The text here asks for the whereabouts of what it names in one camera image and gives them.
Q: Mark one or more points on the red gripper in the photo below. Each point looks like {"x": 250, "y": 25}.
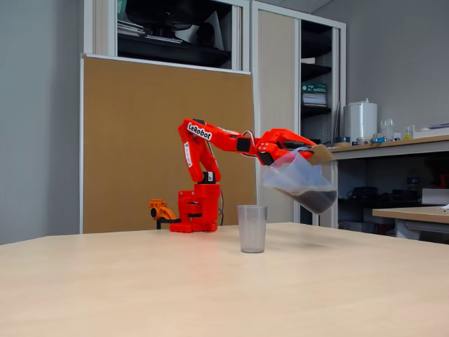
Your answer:
{"x": 294, "y": 142}

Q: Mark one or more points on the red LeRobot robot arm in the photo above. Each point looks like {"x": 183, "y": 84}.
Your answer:
{"x": 224, "y": 139}

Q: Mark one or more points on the clear plastic cup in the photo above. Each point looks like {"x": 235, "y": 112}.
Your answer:
{"x": 252, "y": 231}

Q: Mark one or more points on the stack of white documents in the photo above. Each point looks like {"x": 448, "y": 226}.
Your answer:
{"x": 314, "y": 99}

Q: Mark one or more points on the green book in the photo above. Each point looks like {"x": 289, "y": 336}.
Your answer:
{"x": 314, "y": 87}

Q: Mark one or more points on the white cylindrical canister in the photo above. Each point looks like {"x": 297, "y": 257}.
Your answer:
{"x": 360, "y": 121}

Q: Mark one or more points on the tall grey office cabinet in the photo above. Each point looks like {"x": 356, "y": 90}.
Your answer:
{"x": 277, "y": 70}
{"x": 100, "y": 24}

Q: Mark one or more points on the black electronic device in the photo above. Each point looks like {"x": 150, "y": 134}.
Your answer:
{"x": 365, "y": 193}

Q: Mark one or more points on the clear drinking glass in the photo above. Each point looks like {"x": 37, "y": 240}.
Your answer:
{"x": 387, "y": 128}

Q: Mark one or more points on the wood top workbench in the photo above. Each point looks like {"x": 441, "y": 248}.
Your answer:
{"x": 403, "y": 146}

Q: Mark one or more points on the small glass with yellow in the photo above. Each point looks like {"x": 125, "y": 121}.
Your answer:
{"x": 408, "y": 133}

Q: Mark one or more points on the white paper sheet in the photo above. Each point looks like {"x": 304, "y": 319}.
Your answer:
{"x": 214, "y": 33}

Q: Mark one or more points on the low wood top desk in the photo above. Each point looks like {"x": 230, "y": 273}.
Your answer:
{"x": 410, "y": 213}

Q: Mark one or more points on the flat white box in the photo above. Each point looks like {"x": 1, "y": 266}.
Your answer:
{"x": 433, "y": 131}

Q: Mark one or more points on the orange table clamp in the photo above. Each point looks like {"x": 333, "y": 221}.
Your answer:
{"x": 161, "y": 210}

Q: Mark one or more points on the brown pin board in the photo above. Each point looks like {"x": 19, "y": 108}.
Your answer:
{"x": 140, "y": 140}

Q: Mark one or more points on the stack of papers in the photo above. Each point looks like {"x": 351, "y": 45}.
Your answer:
{"x": 130, "y": 28}

